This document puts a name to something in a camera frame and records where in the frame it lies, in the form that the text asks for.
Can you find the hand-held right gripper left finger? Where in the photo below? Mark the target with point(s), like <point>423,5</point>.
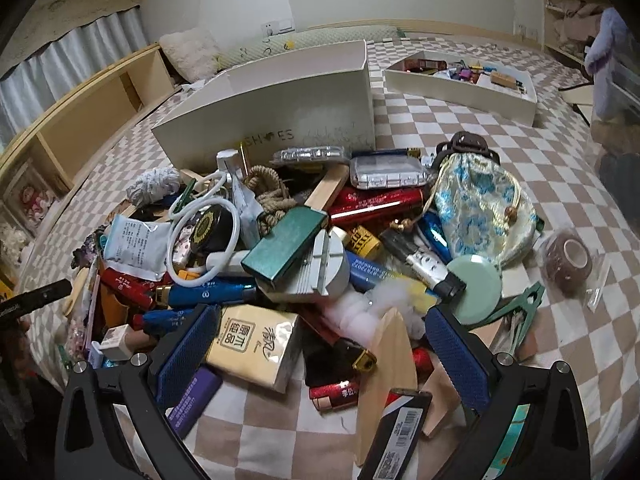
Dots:
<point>185,355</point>

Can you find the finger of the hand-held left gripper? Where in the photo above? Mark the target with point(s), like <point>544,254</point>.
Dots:
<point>42,294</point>

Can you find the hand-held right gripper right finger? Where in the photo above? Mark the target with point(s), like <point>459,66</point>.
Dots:
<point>460,355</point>

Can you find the teal printed lighter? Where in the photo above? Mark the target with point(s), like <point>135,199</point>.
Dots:
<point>515,430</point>

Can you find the dark green metallic box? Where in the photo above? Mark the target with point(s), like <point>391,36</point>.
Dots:
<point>285,245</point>

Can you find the large white shoe box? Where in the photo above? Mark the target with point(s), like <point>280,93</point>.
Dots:
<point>280,105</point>

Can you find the blue metallic tube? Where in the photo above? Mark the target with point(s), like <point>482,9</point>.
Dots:
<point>215,294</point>
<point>165,320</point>

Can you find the purple lighter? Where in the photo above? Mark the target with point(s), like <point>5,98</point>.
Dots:
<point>195,400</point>

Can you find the curved pale wooden piece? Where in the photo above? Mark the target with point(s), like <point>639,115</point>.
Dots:
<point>442,400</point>

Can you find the cream tissue pack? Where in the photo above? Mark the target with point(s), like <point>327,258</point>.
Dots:
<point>250,345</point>

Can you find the mint green round compact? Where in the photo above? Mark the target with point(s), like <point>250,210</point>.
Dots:
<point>472,290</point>

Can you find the brown cylinder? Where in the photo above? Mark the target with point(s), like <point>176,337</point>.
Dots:
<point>529,347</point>

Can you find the white cube plug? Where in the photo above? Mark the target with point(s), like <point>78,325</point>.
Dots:
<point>115,342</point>

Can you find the pointed wooden board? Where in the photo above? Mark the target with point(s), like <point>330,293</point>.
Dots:
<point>387,360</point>

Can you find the dark green clothes peg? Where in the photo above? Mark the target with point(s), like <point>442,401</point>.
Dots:
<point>525,297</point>

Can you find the framed plush pictures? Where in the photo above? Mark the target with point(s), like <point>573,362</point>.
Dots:
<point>30,200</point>

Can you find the black silver printed lighter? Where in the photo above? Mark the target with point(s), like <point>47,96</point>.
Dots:
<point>425,265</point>

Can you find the black barcode box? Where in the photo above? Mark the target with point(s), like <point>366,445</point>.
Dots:
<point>400,435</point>

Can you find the pale blue printed sachet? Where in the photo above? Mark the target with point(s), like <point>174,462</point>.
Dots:
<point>132,245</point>

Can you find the blue yellow printed pack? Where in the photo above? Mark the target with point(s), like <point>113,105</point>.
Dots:
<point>380,270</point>

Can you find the bag of white cotton balls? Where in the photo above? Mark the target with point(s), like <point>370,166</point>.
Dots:
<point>350,310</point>

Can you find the blue white tube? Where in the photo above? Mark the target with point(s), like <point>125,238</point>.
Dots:
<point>432,232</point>

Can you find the black round gold-print tin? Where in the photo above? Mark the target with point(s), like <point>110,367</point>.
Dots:
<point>210,227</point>

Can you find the black lighter gold cap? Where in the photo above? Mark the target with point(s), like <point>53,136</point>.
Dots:
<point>330,360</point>

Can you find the red lighter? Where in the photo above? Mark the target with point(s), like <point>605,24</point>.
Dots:
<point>335,395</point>

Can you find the brown wrapped tape roll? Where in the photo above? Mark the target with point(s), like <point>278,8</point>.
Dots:
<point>560,265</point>

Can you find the yellow black lighter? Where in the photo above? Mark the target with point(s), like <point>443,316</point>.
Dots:
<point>362,240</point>

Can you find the white paper strip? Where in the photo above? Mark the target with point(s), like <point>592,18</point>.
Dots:
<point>597,290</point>

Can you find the white grey knitted bundle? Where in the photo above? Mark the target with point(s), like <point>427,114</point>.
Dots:
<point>152,185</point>

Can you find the white blue narrow sachet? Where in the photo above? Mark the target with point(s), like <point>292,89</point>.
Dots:
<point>247,210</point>

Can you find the grey slotted plastic holder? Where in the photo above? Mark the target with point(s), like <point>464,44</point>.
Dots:
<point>325,270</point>

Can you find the red metallic printed tube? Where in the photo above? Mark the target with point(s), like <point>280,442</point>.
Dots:
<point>375,205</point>

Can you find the long wooden bedside shelf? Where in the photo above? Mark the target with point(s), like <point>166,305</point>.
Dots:
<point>90,110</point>

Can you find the clear case white label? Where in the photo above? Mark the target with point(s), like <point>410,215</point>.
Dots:
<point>390,172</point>

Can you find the wooden bar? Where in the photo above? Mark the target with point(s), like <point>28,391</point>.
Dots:
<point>327,187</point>

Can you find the black hair claw clip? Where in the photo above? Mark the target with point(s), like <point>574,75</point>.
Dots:
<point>467,140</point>

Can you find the grey curtain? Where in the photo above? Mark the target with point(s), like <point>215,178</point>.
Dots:
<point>75,55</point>

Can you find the crumpled white paper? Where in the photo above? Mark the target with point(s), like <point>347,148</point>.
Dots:
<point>192,85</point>

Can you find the shallow white box lid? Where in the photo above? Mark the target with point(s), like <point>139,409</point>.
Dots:
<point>450,96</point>

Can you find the small wooden block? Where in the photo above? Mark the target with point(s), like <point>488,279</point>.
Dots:
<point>502,80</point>

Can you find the heap of colourful lighters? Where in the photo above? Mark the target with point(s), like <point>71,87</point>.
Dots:
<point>460,72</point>

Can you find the white fluffy pillow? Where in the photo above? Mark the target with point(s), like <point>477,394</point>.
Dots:
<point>190,52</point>

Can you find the cardboard pieces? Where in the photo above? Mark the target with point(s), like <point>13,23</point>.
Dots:
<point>577,97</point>

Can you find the clear plastic storage bin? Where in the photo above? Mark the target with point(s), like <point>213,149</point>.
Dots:
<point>620,110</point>

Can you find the beige curtain valance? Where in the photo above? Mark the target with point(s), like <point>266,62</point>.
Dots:
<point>90,5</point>

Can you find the long green bolster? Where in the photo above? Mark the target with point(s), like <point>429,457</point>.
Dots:
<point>260,47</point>

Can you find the tall wooden open shelf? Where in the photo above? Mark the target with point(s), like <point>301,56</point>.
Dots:
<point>544,20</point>

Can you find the purple plush toy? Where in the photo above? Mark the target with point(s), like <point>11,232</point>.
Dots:
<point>607,40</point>

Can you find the heap of clothes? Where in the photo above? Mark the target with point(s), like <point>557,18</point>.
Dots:
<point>570,20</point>

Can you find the white headboard panel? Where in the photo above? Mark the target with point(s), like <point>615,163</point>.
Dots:
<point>400,0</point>

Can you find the white wall socket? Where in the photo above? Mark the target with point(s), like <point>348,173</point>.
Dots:
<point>527,32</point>

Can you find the white wall switch plate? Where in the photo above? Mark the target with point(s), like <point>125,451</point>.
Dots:
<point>277,26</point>

